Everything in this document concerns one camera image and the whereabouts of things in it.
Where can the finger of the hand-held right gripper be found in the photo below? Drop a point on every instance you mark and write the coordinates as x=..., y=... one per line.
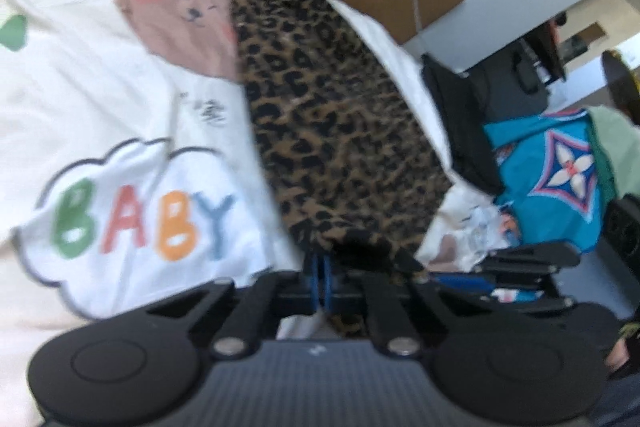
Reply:
x=530, y=257
x=525, y=289

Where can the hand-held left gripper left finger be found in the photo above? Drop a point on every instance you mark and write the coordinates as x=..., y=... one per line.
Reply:
x=312, y=279

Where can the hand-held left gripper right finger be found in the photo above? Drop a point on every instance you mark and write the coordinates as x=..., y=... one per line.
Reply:
x=328, y=282

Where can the leopard print garment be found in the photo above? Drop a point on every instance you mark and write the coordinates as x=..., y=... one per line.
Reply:
x=325, y=117

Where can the person's right hand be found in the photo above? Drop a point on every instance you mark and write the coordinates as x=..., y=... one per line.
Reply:
x=617, y=352

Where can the teal printed blanket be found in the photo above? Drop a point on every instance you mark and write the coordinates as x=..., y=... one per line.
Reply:
x=530, y=167

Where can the light green cloth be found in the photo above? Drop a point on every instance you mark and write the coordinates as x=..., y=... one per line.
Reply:
x=620, y=147

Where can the black folded garment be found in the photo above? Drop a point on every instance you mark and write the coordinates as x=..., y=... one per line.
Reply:
x=460, y=122

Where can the grey laptop bag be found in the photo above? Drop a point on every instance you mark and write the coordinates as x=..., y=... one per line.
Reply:
x=505, y=97

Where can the wooden chair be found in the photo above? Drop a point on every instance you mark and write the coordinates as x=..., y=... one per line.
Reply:
x=617, y=82

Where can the bear print bed sheet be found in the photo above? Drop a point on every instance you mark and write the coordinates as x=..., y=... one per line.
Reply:
x=100, y=107

